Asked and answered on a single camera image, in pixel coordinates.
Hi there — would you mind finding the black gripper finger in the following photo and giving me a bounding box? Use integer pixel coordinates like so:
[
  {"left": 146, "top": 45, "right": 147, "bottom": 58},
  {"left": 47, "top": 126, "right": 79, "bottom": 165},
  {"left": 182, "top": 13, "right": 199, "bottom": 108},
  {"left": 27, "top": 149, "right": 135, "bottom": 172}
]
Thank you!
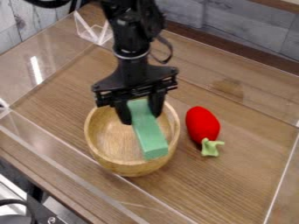
[
  {"left": 115, "top": 101, "right": 133, "bottom": 125},
  {"left": 149, "top": 88, "right": 166, "bottom": 117}
]

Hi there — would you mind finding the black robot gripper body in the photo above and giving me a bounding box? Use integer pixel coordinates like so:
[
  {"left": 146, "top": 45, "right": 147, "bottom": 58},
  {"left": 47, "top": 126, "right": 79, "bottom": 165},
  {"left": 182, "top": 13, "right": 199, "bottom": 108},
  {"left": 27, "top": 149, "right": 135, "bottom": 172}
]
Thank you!
[{"left": 91, "top": 57, "right": 179, "bottom": 107}]

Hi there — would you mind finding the light wooden bowl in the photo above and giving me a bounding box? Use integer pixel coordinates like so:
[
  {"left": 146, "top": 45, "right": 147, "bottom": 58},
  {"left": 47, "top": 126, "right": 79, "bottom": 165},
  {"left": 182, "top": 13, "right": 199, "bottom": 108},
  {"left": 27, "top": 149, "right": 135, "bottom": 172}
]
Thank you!
[{"left": 85, "top": 102, "right": 181, "bottom": 177}]

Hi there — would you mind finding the green rectangular stick block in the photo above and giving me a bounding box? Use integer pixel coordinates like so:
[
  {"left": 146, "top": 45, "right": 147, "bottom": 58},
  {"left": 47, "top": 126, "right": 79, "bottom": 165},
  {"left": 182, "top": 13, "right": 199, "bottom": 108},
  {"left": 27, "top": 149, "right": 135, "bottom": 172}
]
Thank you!
[{"left": 127, "top": 99, "right": 169, "bottom": 160}]

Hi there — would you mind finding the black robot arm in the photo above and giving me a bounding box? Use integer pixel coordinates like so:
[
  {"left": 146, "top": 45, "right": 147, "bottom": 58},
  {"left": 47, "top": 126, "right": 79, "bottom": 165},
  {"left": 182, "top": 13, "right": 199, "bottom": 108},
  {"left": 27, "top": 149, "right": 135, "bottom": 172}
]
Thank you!
[{"left": 93, "top": 0, "right": 179, "bottom": 125}]

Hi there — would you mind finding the red plush strawberry toy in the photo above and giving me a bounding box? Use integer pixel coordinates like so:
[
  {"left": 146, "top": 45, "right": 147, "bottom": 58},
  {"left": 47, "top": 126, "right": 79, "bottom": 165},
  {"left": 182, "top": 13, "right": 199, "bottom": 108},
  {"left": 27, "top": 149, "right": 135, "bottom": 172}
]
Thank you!
[{"left": 185, "top": 106, "right": 225, "bottom": 157}]

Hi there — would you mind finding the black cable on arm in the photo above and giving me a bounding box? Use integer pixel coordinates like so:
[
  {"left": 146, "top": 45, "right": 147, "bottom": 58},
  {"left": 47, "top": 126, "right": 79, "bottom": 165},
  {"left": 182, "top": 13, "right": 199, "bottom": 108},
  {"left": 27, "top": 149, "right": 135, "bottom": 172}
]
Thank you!
[{"left": 150, "top": 34, "right": 174, "bottom": 65}]

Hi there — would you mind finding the clear acrylic corner bracket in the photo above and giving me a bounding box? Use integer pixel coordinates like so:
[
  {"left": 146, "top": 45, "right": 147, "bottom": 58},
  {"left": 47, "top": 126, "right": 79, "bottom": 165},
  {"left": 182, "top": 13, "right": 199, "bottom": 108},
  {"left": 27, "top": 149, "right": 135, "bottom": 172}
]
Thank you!
[{"left": 74, "top": 10, "right": 114, "bottom": 46}]

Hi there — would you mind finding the clear acrylic enclosure wall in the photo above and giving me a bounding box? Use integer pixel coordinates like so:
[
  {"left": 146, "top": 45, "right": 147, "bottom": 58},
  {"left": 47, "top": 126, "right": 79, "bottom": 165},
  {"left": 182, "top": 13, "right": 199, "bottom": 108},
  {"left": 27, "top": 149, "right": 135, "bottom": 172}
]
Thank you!
[{"left": 0, "top": 17, "right": 299, "bottom": 224}]

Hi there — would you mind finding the black metal table mount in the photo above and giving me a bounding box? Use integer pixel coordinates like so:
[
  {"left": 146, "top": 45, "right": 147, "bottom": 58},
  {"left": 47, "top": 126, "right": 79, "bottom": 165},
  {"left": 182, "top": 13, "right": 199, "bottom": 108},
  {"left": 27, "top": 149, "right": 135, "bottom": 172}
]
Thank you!
[{"left": 0, "top": 186, "right": 63, "bottom": 224}]

